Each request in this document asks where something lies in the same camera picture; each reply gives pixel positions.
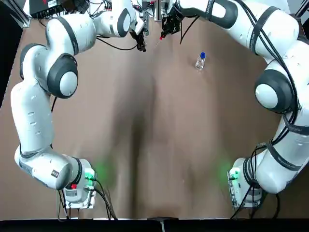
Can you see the aluminium corner strut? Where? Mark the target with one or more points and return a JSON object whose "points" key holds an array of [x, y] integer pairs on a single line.
{"points": [[24, 20], [303, 7]]}

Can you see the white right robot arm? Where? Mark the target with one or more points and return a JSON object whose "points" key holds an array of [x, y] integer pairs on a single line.
{"points": [[277, 169]]}

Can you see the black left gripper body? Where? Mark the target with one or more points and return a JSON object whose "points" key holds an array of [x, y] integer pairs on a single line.
{"points": [[138, 36]]}

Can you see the black box red logo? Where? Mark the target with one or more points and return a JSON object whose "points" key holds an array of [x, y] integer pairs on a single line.
{"points": [[43, 7]]}

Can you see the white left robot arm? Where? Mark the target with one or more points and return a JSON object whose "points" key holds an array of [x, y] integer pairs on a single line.
{"points": [[33, 120]]}

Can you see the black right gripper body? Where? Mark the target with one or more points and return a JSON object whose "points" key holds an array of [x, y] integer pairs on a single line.
{"points": [[172, 21]]}

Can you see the grey left wrist bracket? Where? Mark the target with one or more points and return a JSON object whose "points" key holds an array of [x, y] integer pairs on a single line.
{"points": [[145, 24]]}

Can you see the clear bottle blue cap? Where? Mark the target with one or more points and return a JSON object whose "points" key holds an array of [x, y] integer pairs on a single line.
{"points": [[200, 63]]}

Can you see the aluminium frame post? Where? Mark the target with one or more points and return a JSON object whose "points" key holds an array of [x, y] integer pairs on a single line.
{"points": [[161, 9]]}

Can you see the red bulb glass dropper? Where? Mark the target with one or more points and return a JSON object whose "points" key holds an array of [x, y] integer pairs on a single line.
{"points": [[161, 38]]}

